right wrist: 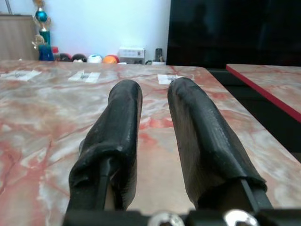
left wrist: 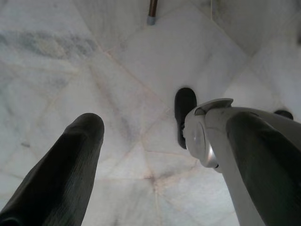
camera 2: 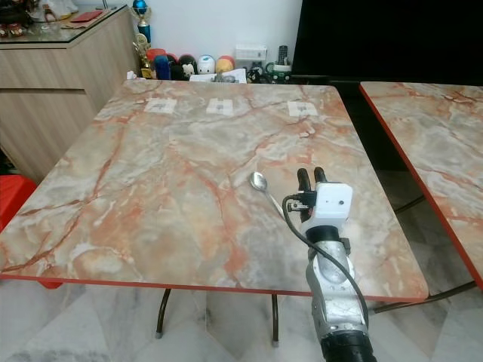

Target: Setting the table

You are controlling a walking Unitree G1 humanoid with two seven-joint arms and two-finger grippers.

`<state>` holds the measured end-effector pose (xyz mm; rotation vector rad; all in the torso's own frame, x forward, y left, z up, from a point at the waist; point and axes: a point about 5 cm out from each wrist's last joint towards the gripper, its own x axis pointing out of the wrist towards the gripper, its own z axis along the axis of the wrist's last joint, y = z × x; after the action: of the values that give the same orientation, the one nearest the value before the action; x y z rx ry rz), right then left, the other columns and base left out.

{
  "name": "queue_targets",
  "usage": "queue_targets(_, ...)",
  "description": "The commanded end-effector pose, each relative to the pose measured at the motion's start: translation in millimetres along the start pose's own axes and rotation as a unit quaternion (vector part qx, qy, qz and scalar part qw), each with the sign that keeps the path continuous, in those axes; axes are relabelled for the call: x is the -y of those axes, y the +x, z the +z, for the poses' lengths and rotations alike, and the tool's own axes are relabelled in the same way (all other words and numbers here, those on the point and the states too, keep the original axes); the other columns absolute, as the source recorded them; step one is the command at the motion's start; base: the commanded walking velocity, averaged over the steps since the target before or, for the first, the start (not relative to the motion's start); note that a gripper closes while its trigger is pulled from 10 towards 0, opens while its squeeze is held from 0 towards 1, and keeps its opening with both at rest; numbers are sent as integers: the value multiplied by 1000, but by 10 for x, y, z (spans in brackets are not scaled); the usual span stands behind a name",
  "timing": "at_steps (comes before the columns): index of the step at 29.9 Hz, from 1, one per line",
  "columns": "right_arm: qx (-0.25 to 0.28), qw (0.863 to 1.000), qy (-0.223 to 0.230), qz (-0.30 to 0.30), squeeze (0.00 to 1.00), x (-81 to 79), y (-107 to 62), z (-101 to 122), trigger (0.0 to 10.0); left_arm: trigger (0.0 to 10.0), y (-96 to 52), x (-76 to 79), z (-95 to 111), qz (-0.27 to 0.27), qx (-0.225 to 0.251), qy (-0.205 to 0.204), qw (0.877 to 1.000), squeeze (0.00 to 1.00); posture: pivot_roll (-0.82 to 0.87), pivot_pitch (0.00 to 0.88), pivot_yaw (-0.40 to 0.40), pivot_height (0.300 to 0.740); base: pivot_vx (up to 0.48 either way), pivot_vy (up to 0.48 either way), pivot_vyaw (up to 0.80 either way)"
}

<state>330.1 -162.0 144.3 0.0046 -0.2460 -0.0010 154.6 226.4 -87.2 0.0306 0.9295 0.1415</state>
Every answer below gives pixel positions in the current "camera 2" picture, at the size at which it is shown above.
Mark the white paper sheet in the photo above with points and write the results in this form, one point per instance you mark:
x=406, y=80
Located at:
x=219, y=76

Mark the black screen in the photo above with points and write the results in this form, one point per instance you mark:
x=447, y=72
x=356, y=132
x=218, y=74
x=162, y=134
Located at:
x=385, y=38

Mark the marble table with red edge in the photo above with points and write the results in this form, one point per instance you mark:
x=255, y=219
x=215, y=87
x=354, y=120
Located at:
x=438, y=151

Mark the dark metal table leg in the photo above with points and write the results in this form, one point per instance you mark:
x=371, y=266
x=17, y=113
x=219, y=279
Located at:
x=423, y=296
x=162, y=313
x=274, y=320

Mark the dark ornament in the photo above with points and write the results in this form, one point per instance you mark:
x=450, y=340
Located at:
x=15, y=15

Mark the wooden cabinet with glass top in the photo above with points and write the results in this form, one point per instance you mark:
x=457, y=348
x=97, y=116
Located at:
x=60, y=90

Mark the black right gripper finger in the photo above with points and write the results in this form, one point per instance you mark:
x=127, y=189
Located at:
x=320, y=176
x=304, y=181

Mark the silver metal spoon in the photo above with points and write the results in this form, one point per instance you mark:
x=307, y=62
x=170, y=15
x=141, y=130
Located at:
x=259, y=181

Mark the red round toy figure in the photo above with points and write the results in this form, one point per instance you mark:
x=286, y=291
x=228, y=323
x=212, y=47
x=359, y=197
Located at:
x=157, y=53

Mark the white paper label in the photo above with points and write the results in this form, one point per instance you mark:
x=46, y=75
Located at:
x=160, y=105
x=303, y=108
x=219, y=107

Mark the white round toy figure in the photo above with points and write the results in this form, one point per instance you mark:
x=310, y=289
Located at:
x=206, y=64

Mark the white wall socket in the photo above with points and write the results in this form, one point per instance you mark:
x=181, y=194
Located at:
x=250, y=53

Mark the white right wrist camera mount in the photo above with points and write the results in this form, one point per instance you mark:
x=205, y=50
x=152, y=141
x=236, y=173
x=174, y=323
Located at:
x=334, y=202

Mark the flat red box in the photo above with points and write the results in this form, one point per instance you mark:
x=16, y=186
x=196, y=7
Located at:
x=87, y=15

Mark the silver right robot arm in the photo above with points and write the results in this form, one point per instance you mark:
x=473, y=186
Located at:
x=336, y=302

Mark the blue trophy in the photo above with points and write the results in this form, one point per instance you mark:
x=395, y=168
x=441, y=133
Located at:
x=140, y=18

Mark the orange round toy figure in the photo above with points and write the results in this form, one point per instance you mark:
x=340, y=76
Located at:
x=225, y=63

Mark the green cup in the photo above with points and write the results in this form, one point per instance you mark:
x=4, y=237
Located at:
x=280, y=72

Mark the black round toy figure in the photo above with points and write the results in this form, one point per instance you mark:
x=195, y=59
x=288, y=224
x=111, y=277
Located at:
x=184, y=68

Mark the gold trophy figurine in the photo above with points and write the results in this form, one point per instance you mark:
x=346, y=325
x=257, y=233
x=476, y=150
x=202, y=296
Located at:
x=143, y=60

